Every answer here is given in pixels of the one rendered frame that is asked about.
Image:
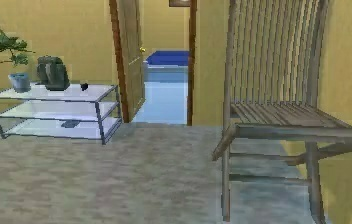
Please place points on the blue bed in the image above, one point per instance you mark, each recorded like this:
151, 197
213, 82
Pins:
167, 65

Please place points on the brass door knob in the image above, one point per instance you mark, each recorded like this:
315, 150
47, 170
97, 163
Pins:
142, 50

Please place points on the wooden room door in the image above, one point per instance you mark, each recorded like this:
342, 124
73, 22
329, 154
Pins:
130, 56

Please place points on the small black object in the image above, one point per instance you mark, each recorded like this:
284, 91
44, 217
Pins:
84, 86

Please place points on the wooden slatted chair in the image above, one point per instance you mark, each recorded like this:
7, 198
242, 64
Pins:
277, 113

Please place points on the dark flat remote control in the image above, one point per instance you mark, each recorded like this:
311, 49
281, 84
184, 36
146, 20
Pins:
70, 124

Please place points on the glass shelf table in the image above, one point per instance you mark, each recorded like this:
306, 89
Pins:
54, 111

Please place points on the green house plant in pot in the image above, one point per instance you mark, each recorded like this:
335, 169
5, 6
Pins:
12, 50

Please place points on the framed wall picture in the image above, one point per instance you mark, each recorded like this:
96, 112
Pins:
179, 3

